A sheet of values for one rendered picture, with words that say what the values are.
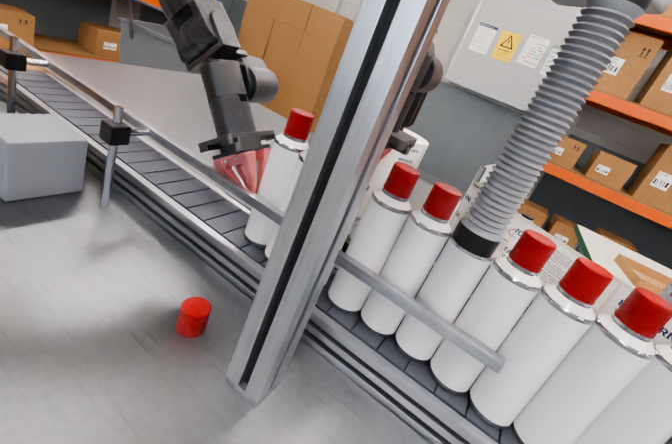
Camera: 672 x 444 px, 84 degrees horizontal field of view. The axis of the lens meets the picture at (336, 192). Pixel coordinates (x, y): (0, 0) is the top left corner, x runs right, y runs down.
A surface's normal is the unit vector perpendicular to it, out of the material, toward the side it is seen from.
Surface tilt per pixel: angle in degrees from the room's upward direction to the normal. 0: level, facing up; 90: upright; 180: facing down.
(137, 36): 93
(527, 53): 90
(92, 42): 90
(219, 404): 0
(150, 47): 93
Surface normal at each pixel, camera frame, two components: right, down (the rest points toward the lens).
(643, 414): -0.71, 0.00
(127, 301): 0.36, -0.86
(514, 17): -0.46, 0.17
